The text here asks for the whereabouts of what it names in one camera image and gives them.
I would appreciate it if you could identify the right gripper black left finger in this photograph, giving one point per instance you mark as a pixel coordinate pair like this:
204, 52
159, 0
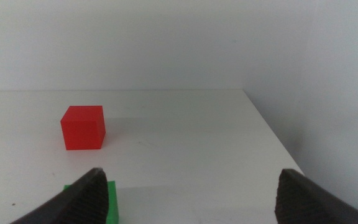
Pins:
82, 202

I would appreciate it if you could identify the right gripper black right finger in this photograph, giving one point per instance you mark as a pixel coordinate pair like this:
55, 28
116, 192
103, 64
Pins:
303, 202

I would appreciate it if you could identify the green cube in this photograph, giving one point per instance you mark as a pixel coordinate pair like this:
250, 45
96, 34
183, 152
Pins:
113, 205

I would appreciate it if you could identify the red cube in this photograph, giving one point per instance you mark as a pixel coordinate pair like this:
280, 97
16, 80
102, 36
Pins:
82, 129

